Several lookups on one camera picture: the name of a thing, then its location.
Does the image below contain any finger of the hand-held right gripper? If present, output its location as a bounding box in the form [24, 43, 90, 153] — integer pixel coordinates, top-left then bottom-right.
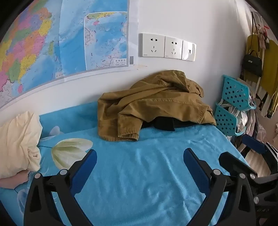
[241, 135, 278, 174]
[218, 152, 259, 181]

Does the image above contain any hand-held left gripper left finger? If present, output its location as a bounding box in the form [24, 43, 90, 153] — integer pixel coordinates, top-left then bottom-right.
[23, 149, 97, 226]

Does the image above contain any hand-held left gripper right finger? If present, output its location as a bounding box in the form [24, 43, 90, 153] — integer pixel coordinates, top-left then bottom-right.
[183, 148, 255, 226]

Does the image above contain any brown jacket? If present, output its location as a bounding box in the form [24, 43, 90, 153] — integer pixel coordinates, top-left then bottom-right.
[97, 70, 216, 142]

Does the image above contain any clear plastic bag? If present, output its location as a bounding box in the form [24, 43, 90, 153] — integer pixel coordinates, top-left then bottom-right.
[235, 109, 249, 134]

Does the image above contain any teal perforated basket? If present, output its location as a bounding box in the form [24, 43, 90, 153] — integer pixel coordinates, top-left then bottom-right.
[222, 75, 257, 111]
[214, 103, 245, 136]

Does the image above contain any blue floral bed sheet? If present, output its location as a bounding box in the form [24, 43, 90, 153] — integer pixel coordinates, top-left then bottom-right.
[0, 101, 250, 226]

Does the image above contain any black cloth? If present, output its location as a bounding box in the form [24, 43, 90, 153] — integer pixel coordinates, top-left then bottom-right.
[141, 116, 196, 132]

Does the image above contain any pink folded cloth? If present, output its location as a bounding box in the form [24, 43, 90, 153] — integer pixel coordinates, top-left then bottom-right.
[0, 169, 30, 189]

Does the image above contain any cream folded quilt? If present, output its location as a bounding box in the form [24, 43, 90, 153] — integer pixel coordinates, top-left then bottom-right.
[0, 111, 43, 180]

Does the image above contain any yellow hanging garment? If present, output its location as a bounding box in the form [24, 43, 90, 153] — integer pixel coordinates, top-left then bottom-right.
[246, 34, 278, 98]

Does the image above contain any black handbag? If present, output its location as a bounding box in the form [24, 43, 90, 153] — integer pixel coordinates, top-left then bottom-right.
[242, 50, 263, 77]

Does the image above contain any pink plush toy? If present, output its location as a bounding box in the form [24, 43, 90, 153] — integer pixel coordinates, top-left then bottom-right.
[257, 25, 270, 49]

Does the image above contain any white wall switch plate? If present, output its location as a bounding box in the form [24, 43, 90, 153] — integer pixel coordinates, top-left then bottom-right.
[181, 40, 197, 62]

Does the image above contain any white wall socket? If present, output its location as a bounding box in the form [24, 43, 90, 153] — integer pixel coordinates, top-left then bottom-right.
[138, 33, 165, 58]
[164, 36, 183, 59]

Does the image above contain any colourful wall map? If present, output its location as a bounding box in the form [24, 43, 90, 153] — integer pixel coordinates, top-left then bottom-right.
[0, 0, 131, 110]

